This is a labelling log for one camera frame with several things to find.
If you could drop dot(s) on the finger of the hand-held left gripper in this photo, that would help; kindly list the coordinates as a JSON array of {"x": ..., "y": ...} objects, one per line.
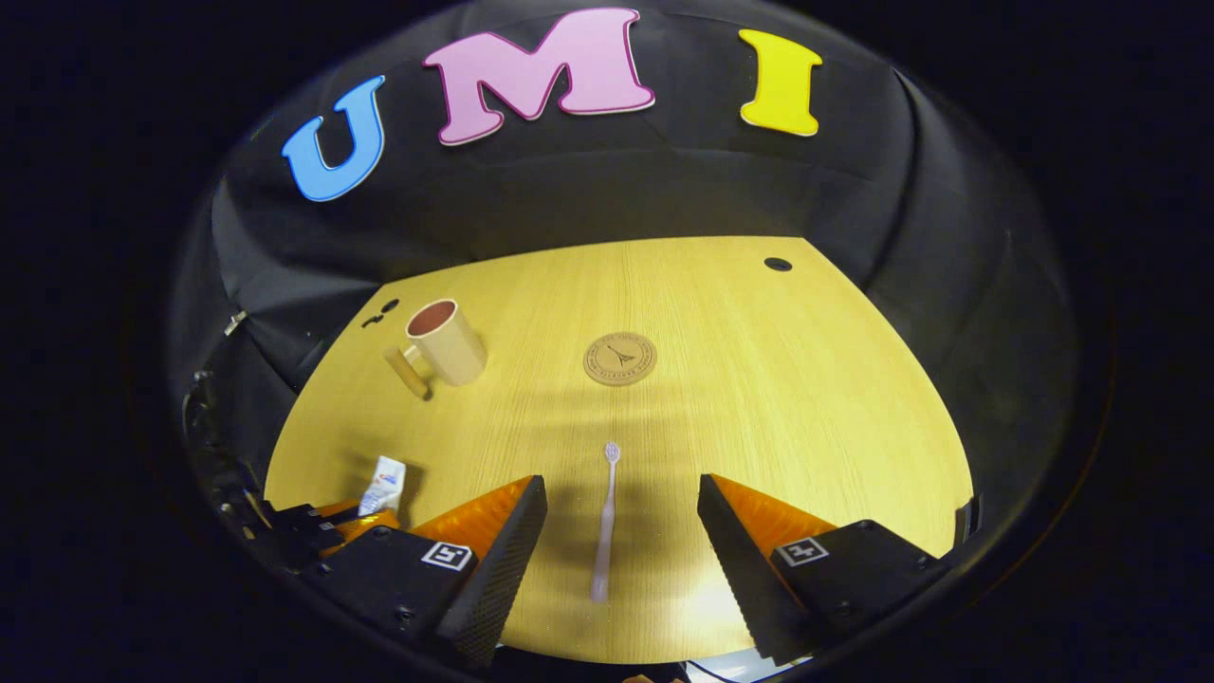
[{"x": 365, "y": 526}]

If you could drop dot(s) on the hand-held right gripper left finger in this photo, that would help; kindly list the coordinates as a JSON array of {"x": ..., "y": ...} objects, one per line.
[{"x": 507, "y": 560}]

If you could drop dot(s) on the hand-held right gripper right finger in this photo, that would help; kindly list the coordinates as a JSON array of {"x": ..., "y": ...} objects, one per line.
[{"x": 735, "y": 560}]

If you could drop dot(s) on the white toothpaste tube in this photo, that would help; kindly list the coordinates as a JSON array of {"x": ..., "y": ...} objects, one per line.
[{"x": 384, "y": 489}]

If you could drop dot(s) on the pale pink toothbrush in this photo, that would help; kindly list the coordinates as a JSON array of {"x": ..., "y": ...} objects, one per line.
[{"x": 605, "y": 531}]

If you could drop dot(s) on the beige cup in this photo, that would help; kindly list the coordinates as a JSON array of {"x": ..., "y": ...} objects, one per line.
[{"x": 455, "y": 351}]

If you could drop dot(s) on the round wooden coaster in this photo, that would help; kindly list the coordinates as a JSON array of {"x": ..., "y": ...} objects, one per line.
[{"x": 620, "y": 359}]

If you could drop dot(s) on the wooden desktop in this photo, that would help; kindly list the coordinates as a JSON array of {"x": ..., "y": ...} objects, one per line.
[{"x": 759, "y": 398}]

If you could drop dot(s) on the black backdrop cloth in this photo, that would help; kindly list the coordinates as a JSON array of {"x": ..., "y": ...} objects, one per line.
[{"x": 664, "y": 180}]

